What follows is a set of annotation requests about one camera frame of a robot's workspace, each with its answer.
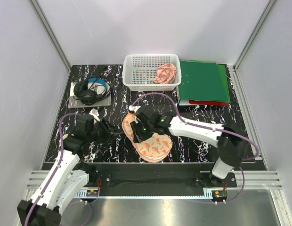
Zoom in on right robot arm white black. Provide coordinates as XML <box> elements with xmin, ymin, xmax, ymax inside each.
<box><xmin>130</xmin><ymin>113</ymin><xmax>249</xmax><ymax>187</ymax></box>

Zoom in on aluminium frame rail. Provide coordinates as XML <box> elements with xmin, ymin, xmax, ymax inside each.
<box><xmin>30</xmin><ymin>0</ymin><xmax>72</xmax><ymax>73</ymax></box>

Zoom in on white plastic mesh basket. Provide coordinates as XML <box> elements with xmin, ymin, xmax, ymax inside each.
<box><xmin>122</xmin><ymin>54</ymin><xmax>181</xmax><ymax>92</ymax></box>

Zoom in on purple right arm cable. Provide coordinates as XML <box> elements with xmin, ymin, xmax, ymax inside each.
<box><xmin>130</xmin><ymin>92</ymin><xmax>260</xmax><ymax>203</ymax></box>

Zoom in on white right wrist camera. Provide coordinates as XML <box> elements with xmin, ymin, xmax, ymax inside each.
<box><xmin>128</xmin><ymin>105</ymin><xmax>141</xmax><ymax>114</ymax></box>

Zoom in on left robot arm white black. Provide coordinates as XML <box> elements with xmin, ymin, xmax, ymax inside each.
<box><xmin>17</xmin><ymin>113</ymin><xmax>124</xmax><ymax>226</ymax></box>

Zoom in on floral pink laundry bag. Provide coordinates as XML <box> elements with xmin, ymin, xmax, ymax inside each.
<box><xmin>122</xmin><ymin>113</ymin><xmax>173</xmax><ymax>163</ymax></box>

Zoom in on white slotted cable duct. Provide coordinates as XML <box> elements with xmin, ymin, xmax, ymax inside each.
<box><xmin>74</xmin><ymin>187</ymin><xmax>212</xmax><ymax>199</ymax></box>

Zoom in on grey booklet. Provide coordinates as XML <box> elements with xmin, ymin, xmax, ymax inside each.
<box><xmin>68</xmin><ymin>81</ymin><xmax>111</xmax><ymax>109</ymax></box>

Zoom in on pink satin bra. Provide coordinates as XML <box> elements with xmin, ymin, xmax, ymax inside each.
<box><xmin>153</xmin><ymin>63</ymin><xmax>177</xmax><ymax>84</ymax></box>

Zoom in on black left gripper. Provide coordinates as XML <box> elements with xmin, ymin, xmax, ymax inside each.
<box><xmin>87</xmin><ymin>117</ymin><xmax>123</xmax><ymax>144</ymax></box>

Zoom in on black blue headphones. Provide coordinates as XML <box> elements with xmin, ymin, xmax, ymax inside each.
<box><xmin>73</xmin><ymin>76</ymin><xmax>122</xmax><ymax>106</ymax></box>

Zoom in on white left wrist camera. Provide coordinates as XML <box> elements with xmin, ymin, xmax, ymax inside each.
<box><xmin>89</xmin><ymin>108</ymin><xmax>100</xmax><ymax>121</ymax></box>

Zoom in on green flat folder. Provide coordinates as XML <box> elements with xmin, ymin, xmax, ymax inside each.
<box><xmin>217</xmin><ymin>64</ymin><xmax>228</xmax><ymax>88</ymax></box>

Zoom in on red folder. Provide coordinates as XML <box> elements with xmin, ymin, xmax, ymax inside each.
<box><xmin>189</xmin><ymin>100</ymin><xmax>229</xmax><ymax>106</ymax></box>

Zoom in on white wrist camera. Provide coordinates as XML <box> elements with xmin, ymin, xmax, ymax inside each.
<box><xmin>128</xmin><ymin>105</ymin><xmax>141</xmax><ymax>114</ymax></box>
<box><xmin>89</xmin><ymin>108</ymin><xmax>100</xmax><ymax>121</ymax></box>

